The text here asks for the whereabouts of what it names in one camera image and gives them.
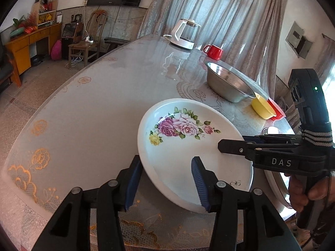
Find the red mug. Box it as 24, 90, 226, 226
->
203, 45, 224, 61

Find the yellow plastic bowl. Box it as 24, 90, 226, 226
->
251, 93, 277, 120

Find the person right hand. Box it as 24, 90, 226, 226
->
283, 170, 335, 213

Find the white glass electric kettle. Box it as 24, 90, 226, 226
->
163, 19, 201, 50

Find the grey window curtain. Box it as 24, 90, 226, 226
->
138, 0, 288, 97

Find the red plastic bowl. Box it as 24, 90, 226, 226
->
267, 97, 286, 121

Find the stainless steel bowl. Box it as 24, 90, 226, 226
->
204, 61, 269, 103

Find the pink bag on floor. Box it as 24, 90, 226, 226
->
50, 40, 62, 61

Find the white plate with purple rim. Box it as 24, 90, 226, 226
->
264, 170, 292, 209

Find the wall electrical box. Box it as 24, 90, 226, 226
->
286, 22, 313, 59

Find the white plate with rose print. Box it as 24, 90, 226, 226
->
137, 99, 253, 213

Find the side window curtain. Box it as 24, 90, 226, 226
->
314, 34, 335, 85

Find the orange wooden desk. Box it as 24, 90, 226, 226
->
5, 23, 62, 87

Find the wooden chair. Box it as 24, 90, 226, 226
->
68, 10, 108, 69

